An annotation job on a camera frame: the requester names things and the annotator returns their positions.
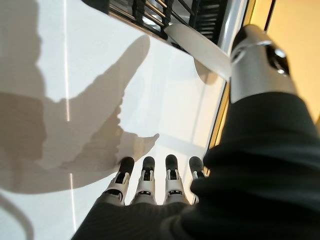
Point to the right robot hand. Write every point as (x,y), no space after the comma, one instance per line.
(250,175)

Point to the black dish drying rack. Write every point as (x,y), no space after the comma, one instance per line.
(160,15)

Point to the small beige plate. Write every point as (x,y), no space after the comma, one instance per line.
(200,47)

